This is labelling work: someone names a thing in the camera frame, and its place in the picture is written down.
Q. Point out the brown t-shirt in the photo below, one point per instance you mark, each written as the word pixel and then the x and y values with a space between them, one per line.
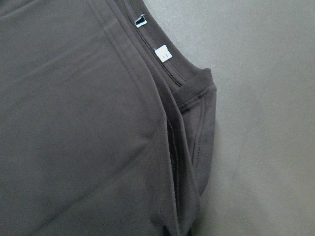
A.
pixel 106 129

